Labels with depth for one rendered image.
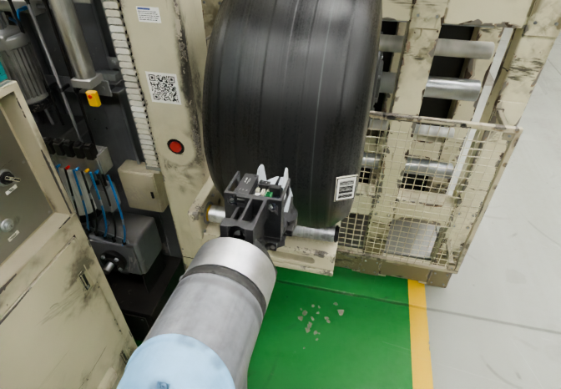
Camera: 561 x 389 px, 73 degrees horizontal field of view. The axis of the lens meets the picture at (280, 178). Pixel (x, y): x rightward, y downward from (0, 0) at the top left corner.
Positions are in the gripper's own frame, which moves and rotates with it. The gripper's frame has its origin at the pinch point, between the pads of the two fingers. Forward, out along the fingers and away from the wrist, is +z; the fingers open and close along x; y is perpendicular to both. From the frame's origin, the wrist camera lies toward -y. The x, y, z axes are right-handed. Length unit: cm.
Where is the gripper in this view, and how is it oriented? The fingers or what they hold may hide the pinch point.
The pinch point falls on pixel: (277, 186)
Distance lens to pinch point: 59.5
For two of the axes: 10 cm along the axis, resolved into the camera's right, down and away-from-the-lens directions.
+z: 2.2, -5.1, 8.3
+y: 0.2, -8.5, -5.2
